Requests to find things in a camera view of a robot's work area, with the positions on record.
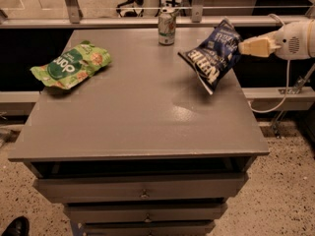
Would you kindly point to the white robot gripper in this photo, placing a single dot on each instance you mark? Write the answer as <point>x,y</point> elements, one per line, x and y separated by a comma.
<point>290,43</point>

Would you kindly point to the blue Kettle chip bag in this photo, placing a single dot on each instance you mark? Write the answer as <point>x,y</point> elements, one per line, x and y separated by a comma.
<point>215,56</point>

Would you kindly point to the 7up soda can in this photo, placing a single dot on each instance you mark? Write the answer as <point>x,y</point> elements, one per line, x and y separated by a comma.
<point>166,26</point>

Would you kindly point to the green chip bag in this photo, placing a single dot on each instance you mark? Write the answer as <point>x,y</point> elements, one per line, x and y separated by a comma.
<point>73,66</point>

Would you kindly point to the black office chair base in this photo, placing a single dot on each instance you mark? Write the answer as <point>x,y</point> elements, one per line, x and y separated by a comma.
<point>130,8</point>

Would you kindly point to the top grey drawer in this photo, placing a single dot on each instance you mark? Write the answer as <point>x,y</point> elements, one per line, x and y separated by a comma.
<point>142,188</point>

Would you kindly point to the grey drawer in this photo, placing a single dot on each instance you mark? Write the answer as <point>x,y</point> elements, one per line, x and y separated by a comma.
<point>145,213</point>
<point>142,188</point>
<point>160,228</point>

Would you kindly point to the grey drawer cabinet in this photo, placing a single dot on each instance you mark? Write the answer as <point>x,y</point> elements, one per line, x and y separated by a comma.
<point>146,114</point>

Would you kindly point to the bottom grey drawer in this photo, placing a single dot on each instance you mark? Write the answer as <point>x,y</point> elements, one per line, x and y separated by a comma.
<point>160,228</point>

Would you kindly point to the middle grey drawer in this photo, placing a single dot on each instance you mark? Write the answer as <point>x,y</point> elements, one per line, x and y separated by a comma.
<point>145,213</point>

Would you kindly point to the black shoe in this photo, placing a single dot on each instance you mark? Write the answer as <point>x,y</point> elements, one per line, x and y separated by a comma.
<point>20,226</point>

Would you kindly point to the metal railing frame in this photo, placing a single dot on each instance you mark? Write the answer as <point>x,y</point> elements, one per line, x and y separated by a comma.
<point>101,14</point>

